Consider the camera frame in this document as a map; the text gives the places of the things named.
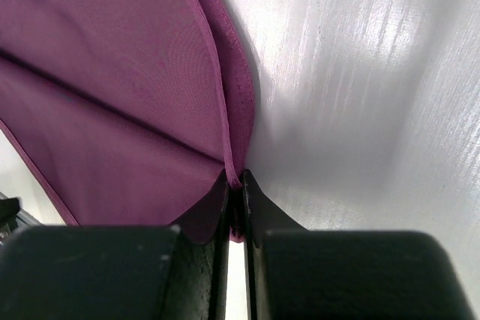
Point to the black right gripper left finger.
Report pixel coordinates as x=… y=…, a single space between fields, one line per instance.
x=121 y=272

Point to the purple cloth napkin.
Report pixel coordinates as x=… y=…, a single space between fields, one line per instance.
x=127 y=111

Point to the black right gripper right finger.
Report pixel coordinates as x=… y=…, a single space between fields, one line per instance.
x=296 y=273

